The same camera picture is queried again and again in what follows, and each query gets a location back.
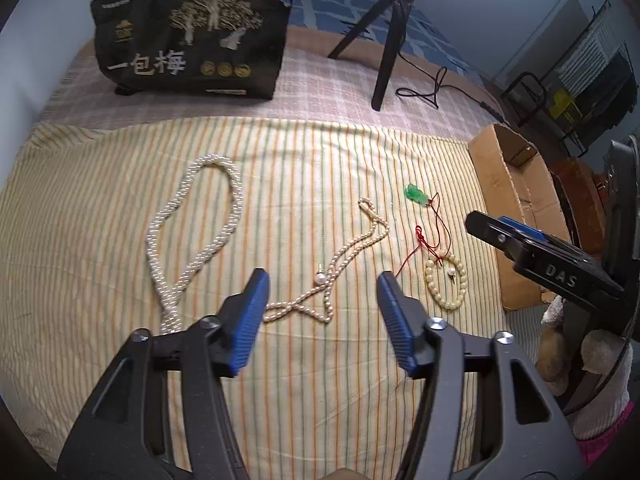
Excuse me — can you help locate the thin pearl strand necklace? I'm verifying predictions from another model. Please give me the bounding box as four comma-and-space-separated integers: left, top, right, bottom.
262, 197, 391, 325

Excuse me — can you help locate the green jade pendant red cord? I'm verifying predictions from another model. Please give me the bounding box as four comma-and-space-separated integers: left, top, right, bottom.
397, 183, 455, 279

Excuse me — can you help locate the black tripod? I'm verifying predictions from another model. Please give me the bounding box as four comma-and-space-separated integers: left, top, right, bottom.
327, 0, 419, 112

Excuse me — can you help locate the person's right hand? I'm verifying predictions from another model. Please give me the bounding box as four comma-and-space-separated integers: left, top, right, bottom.
536, 326, 569, 396

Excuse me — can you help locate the blue patterned blanket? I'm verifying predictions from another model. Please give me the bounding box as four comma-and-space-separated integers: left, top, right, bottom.
284, 0, 487, 82

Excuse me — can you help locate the black metal rack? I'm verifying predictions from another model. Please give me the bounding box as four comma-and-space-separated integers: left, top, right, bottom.
501, 0, 640, 157

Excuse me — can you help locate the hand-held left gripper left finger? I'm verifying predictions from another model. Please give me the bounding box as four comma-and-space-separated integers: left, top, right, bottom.
57, 268, 271, 480

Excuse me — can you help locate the cardboard box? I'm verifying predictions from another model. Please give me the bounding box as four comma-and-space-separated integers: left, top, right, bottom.
467, 123, 577, 312

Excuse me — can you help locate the black printed bag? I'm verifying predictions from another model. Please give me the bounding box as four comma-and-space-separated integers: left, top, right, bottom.
90, 0, 297, 100

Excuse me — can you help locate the person's right forearm white sleeve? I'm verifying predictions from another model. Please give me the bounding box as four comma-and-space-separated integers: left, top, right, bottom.
541, 295, 635, 443

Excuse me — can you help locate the yellow striped cloth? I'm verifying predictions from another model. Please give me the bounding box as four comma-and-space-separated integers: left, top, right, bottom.
0, 117, 507, 480

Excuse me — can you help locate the thick twisted pearl rope necklace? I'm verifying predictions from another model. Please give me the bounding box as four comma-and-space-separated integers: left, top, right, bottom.
146, 155, 244, 337

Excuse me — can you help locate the brown wooden stool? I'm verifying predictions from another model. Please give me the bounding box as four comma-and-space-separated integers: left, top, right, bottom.
546, 157, 609, 257

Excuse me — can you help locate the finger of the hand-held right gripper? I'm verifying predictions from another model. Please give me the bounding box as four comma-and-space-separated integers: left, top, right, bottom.
465, 211, 536, 267
499, 215, 547, 243

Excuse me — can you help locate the cream bead bracelet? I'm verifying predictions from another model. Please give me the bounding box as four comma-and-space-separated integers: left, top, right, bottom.
423, 255, 469, 311

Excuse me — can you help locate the pink plaid bed sheet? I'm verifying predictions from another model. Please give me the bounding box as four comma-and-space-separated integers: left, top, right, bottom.
36, 25, 507, 147

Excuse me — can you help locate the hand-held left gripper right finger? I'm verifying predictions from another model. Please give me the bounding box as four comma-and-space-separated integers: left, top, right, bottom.
376, 271, 586, 480

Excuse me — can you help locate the black cable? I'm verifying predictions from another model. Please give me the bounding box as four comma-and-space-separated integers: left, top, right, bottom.
396, 51, 505, 122

